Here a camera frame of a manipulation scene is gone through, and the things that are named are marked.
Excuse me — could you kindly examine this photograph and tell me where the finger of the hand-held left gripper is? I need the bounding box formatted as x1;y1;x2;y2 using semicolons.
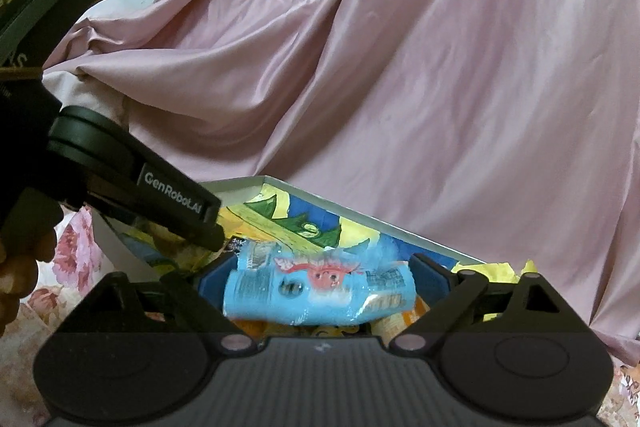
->
85;131;227;254

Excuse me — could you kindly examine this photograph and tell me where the grey shallow box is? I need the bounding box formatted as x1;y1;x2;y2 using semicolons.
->
95;176;540;338

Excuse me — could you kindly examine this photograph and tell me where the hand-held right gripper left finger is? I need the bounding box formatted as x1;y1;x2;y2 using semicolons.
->
56;253;257;359

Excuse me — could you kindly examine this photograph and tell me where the person's left hand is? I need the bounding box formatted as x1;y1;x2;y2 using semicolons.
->
0;229;57;334

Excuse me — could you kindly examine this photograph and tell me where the floral printed blanket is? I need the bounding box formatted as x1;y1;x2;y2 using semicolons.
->
0;202;640;427

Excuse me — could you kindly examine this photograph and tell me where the light blue snack packet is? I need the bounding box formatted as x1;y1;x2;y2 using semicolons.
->
222;241;417;326

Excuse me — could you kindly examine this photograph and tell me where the plain yellow snack packet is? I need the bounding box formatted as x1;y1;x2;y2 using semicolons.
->
452;259;538;323

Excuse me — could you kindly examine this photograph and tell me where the pale pink quilt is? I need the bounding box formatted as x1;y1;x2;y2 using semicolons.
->
42;74;128;142

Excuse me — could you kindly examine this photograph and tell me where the pink satin curtain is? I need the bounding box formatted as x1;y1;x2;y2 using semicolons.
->
42;0;640;365

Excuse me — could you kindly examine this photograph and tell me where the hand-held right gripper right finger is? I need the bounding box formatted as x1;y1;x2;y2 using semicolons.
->
389;253;592;356

